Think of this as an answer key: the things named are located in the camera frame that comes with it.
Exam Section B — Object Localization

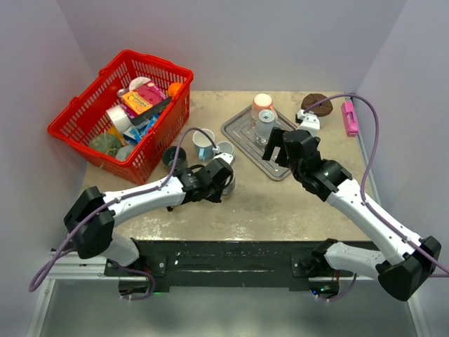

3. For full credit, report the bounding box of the light blue mug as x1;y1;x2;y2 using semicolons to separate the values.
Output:
192;128;215;161

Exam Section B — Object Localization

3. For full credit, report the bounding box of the metal tray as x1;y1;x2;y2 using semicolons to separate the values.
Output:
221;105;290;181

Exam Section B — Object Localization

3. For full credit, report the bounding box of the red plastic basket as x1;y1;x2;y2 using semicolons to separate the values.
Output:
48;49;194;185

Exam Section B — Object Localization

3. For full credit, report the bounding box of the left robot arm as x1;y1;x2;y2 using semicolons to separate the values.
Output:
64;154;234;275

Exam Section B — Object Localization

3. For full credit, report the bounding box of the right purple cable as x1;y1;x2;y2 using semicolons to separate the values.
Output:
304;93;449;278

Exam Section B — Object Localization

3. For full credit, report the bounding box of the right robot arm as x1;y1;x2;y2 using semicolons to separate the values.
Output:
262;127;441;301

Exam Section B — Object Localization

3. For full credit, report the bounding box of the blue white carton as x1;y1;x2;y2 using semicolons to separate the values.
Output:
122;116;158;145

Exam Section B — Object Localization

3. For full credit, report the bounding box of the orange snack packet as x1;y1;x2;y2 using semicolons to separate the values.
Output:
121;91;153;115

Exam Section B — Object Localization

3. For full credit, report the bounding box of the grey mug white base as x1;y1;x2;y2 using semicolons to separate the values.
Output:
254;109;281;145

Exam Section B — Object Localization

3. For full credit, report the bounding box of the pink white mug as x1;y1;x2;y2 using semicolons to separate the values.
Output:
251;93;274;119

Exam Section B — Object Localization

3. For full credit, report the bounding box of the green melon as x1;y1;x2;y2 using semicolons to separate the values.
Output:
88;133;122;157

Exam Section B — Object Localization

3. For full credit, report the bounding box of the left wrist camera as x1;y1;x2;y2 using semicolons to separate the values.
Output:
213;152;235;166

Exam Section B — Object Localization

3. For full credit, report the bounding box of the black knife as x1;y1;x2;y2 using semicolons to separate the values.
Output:
131;97;172;127

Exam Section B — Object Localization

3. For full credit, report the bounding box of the pink box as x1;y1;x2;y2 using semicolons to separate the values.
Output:
341;100;359;136

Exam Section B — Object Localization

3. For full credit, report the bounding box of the orange ball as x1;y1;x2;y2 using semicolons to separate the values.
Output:
167;82;182;98

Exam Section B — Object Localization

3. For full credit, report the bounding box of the dark grey mug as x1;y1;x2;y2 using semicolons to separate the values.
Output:
162;146;188;169

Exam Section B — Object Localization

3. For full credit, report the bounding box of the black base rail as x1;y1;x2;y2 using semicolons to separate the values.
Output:
59;239;380;294

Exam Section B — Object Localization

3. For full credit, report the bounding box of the blue speckled mug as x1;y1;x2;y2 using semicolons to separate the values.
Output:
217;141;234;156

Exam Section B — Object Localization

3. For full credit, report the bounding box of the white cup brown lid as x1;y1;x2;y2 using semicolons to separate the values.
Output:
301;93;333;119

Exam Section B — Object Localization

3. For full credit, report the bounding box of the white tape roll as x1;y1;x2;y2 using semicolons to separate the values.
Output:
106;105;132;133

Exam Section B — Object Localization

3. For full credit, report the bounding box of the dark blue-grey mug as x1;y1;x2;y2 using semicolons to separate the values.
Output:
222;176;236;196

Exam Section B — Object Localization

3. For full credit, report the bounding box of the pink snack packet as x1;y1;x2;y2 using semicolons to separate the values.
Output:
128;77;167;105

